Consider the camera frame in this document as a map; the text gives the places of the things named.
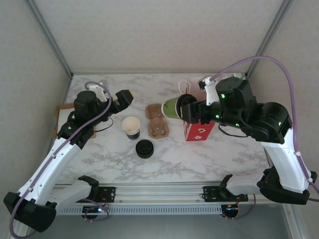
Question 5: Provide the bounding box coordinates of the green paper cup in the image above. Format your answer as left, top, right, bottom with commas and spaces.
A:
161, 97, 184, 120

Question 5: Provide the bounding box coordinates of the red paper gift bag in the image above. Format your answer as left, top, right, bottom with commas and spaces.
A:
178, 79, 217, 142

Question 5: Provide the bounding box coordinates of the brown cardboard napkin box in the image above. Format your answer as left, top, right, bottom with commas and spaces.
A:
54, 104, 97, 139

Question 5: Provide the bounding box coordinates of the brown pulp cup carrier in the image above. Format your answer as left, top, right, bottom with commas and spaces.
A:
145, 103, 171, 139

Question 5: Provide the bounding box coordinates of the white napkin stack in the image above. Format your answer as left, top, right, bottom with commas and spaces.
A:
58, 107, 75, 130

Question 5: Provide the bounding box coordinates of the nested cream paper cup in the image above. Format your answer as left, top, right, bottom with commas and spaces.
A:
122, 116, 141, 135

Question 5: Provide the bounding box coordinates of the black paper cup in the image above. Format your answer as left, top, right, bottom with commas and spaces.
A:
125, 128, 142, 142

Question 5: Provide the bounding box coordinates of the small circuit board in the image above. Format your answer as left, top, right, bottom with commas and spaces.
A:
83, 205, 105, 215
225, 204, 239, 218

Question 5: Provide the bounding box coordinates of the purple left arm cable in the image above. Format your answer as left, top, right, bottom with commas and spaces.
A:
9, 81, 113, 239

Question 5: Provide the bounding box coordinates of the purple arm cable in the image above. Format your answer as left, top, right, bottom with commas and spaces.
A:
9, 81, 113, 239
210, 56, 319, 202

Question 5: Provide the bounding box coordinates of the thin black cable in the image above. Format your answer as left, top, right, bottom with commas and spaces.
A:
95, 118, 114, 132
218, 125, 249, 138

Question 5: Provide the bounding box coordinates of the aluminium frame bar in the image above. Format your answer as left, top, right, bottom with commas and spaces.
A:
71, 71, 247, 76

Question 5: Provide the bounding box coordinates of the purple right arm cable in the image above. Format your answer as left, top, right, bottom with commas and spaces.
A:
210, 56, 319, 202

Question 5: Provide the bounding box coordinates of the aluminium frame post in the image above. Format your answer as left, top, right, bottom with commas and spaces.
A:
23, 0, 74, 78
245, 0, 295, 78

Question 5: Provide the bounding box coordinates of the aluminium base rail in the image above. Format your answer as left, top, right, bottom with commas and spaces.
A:
53, 182, 262, 206

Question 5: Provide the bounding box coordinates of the white slotted cable duct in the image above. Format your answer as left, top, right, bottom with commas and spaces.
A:
56, 205, 223, 216

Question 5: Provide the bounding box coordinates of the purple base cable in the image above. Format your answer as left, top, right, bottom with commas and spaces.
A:
225, 194, 257, 221
83, 198, 110, 222

